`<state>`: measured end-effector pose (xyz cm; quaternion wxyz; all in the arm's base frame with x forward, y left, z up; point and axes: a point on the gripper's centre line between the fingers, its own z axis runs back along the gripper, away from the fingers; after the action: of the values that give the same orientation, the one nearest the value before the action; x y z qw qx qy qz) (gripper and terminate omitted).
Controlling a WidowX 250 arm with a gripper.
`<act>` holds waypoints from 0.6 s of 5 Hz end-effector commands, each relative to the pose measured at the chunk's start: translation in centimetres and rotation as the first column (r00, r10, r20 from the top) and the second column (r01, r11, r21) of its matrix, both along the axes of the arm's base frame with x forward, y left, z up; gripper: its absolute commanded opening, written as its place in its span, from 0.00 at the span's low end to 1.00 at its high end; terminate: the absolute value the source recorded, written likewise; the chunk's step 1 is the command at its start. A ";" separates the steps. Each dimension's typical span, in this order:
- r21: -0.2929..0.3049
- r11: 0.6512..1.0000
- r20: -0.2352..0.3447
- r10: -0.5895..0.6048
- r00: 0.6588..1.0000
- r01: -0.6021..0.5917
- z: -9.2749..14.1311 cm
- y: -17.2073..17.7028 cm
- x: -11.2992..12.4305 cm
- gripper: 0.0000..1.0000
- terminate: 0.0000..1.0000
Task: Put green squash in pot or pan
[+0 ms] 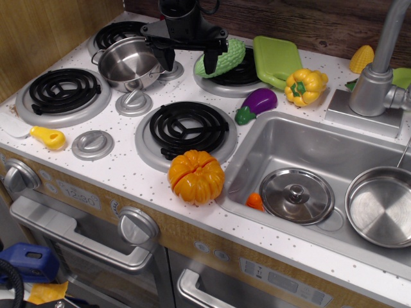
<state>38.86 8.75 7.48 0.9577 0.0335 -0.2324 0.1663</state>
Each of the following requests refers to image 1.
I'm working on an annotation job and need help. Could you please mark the silver stovetop knob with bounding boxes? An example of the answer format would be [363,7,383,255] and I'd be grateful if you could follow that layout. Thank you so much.
[158,61,184,81]
[71,130,114,161]
[116,90,153,117]

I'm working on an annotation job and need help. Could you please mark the front left black burner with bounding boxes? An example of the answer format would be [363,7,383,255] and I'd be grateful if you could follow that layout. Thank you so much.
[15,68,111,128]

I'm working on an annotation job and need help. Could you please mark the silver stovetop knob back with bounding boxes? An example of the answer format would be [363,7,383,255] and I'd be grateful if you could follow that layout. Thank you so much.
[158,61,184,81]

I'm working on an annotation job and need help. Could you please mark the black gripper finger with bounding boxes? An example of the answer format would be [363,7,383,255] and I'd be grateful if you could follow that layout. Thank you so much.
[151,45,175,71]
[203,50,219,74]

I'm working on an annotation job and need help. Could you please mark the back right black burner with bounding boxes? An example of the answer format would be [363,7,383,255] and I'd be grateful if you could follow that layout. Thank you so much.
[194,46,272,98]

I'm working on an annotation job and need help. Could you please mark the blue tool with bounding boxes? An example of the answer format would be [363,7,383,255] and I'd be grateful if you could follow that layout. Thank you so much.
[1,243,60,283]

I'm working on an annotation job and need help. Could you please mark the silver oven door handle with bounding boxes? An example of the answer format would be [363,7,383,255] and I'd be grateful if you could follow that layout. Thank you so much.
[177,269,232,308]
[10,196,153,273]

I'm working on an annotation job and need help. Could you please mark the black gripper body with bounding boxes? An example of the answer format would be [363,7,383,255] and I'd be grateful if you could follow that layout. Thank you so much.
[141,1,228,53]

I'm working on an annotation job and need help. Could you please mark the green toy leaf piece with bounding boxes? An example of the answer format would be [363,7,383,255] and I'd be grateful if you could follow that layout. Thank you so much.
[345,67,411,92]

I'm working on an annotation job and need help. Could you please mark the orange toy pumpkin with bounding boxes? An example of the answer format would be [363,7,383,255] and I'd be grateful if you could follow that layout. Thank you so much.
[168,150,225,205]

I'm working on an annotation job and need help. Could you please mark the left silver oven door handle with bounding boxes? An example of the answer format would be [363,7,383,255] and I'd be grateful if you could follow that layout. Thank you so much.
[10,196,153,273]

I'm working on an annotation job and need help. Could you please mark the orange toy carrot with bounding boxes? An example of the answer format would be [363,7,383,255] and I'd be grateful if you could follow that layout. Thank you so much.
[245,192,265,212]

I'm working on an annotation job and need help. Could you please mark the yellow toy corn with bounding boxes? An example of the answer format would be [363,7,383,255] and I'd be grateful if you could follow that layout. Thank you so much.
[349,45,374,74]

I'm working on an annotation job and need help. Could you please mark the silver toy faucet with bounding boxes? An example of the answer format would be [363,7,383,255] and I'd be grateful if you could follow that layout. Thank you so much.
[325,1,410,138]

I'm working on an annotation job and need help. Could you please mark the steel sink basin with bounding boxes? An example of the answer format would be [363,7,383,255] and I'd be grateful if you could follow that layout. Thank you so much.
[218,112,410,279]

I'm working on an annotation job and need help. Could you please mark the left silver oven knob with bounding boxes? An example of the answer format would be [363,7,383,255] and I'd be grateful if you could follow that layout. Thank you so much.
[4,158,41,193]

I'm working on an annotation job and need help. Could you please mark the steel frying pan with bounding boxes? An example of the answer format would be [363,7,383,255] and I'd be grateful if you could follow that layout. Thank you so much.
[345,144,410,248]

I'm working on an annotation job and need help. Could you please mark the back left black burner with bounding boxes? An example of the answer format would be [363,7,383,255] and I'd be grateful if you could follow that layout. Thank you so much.
[87,21,146,56]

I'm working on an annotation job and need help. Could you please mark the green plastic cutting board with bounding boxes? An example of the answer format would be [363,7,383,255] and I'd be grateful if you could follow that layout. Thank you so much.
[253,36,302,90]

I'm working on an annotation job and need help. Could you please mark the purple toy eggplant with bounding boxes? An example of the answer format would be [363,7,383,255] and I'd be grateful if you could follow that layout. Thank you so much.
[234,88,278,125]

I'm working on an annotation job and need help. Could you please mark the silver oven knob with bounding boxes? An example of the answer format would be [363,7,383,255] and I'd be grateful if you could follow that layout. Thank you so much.
[118,206,159,246]
[4,158,41,193]

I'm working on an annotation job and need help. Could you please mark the steel pot lid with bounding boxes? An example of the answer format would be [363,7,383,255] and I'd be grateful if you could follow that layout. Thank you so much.
[259,168,335,225]

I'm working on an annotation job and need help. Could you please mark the yellow cloth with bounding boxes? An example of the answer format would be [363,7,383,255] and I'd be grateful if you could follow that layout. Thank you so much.
[27,281,68,305]

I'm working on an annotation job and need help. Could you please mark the green bumpy toy squash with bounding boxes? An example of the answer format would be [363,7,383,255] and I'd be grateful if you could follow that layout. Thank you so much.
[194,38,246,78]

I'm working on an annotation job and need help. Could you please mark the yellow toy bell pepper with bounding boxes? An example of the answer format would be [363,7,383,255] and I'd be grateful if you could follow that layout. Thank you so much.
[284,68,328,107]

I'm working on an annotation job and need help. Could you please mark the silver stovetop knob middle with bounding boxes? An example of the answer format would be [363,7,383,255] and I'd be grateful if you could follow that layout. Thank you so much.
[116,90,153,117]

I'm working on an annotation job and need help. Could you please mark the small steel pot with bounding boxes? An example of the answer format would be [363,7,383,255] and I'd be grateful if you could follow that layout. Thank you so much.
[91,37,165,92]

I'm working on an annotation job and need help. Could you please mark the right silver oven door handle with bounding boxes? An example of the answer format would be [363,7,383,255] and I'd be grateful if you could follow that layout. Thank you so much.
[177,269,232,308]

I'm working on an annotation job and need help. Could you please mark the front right black burner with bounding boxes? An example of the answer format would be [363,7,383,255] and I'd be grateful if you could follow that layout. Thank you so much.
[135,101,237,172]

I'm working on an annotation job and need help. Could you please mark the black burner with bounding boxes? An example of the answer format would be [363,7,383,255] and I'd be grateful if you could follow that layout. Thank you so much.
[135,101,237,172]
[194,46,272,98]
[15,68,111,128]
[87,21,146,56]

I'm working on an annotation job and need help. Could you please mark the silver stovetop knob front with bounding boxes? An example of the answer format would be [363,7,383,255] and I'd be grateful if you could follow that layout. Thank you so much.
[71,130,114,161]

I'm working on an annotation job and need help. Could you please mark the black cable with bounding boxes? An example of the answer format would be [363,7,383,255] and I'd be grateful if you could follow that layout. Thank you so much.
[0,258,25,308]

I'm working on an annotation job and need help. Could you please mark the right silver oven knob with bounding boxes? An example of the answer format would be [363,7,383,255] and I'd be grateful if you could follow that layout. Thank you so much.
[118,206,159,246]

